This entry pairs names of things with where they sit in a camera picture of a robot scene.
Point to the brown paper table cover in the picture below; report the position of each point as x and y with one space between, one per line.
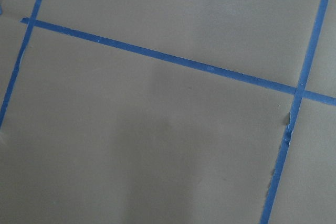
167 111

